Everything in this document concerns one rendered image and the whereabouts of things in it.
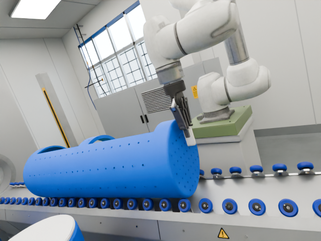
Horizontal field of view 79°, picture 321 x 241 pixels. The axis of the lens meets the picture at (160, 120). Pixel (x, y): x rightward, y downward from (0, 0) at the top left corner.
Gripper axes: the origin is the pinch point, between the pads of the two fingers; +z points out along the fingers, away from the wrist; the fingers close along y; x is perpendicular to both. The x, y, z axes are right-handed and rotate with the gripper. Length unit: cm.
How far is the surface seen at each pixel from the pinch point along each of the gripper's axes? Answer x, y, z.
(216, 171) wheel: -4.1, 6.4, 18.6
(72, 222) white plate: 35.8, -30.7, 12.3
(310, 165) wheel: -34.6, 6.6, 18.7
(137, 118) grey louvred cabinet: 142, 172, 18
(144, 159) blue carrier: 11.2, -14.8, 0.5
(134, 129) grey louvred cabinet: 158, 175, 35
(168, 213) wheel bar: 10.8, -13.0, 23.0
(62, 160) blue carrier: 56, -13, -2
